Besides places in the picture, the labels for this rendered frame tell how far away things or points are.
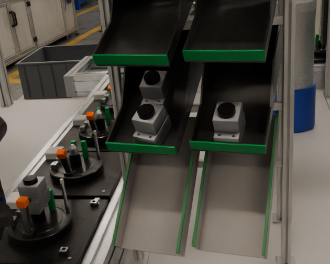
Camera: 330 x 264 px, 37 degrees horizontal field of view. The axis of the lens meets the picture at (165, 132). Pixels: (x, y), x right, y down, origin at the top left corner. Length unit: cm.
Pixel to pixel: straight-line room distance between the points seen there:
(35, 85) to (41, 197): 207
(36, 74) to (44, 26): 419
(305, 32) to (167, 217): 88
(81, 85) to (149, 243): 138
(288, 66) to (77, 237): 55
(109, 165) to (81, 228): 29
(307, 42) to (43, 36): 582
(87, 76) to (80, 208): 114
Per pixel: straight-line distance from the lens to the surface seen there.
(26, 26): 685
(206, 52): 78
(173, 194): 96
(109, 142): 87
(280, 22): 89
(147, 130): 84
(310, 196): 136
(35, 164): 144
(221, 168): 97
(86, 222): 110
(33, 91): 311
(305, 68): 166
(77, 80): 224
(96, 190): 121
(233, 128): 82
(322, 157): 156
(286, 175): 99
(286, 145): 97
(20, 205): 102
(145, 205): 97
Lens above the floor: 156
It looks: 23 degrees down
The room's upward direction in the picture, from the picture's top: 5 degrees counter-clockwise
